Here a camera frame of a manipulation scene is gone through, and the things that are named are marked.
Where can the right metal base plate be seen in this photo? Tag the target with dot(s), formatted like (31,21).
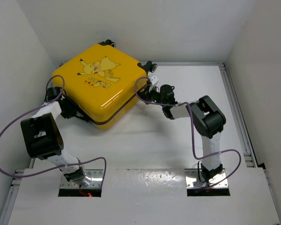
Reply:
(193,182)

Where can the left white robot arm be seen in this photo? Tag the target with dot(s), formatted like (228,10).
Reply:
(44,141)

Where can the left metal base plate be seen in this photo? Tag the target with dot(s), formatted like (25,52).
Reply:
(93,180)

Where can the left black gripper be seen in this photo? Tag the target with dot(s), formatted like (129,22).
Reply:
(72,112)

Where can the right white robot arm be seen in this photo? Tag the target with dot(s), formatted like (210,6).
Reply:
(208,120)

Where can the yellow suitcase with dark lining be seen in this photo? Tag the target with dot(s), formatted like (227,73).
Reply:
(102,80)

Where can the metal base plate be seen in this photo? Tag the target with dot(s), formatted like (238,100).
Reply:
(193,182)
(93,180)

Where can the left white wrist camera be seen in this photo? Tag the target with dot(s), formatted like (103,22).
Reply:
(153,80)

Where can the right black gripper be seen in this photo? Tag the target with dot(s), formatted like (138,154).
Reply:
(145,94)

